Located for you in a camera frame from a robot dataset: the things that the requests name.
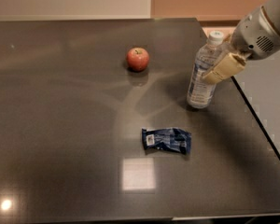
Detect blue label plastic water bottle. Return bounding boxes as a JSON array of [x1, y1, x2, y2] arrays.
[[187, 31, 224, 109]]

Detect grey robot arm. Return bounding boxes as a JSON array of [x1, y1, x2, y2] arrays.
[[202, 0, 280, 84]]

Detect red apple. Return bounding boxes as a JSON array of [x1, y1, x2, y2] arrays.
[[126, 48, 149, 72]]

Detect blue crumpled snack wrapper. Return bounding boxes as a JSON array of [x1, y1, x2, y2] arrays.
[[141, 128, 191, 155]]

